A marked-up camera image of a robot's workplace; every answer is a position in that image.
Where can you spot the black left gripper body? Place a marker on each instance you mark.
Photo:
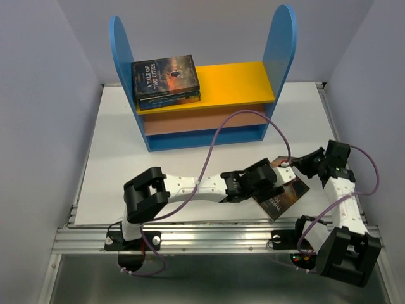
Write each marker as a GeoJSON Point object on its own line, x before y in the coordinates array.
{"type": "Point", "coordinates": [266, 192]}

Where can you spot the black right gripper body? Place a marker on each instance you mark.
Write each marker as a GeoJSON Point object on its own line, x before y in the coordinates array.
{"type": "Point", "coordinates": [324, 161]}

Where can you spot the Three Days to See book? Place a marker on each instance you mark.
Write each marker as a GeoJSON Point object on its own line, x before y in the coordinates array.
{"type": "Point", "coordinates": [276, 200]}

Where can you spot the Animal Farm book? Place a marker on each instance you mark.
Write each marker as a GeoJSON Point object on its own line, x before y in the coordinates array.
{"type": "Point", "coordinates": [170, 101]}

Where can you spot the A Tale of Two Cities book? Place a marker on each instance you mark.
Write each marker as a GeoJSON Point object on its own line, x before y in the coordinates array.
{"type": "Point", "coordinates": [159, 77]}

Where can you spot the Edward Tulane book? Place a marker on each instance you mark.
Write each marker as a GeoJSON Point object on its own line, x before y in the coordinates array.
{"type": "Point", "coordinates": [282, 161]}

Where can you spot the Little Women book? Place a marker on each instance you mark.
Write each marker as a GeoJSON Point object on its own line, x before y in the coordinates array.
{"type": "Point", "coordinates": [172, 96]}

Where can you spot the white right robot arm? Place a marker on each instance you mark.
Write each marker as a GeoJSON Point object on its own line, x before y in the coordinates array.
{"type": "Point", "coordinates": [342, 245]}

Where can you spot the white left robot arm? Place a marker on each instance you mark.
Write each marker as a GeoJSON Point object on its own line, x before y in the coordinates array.
{"type": "Point", "coordinates": [148, 193]}

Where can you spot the aluminium mounting rail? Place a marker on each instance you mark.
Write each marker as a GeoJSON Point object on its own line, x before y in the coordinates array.
{"type": "Point", "coordinates": [194, 238]}

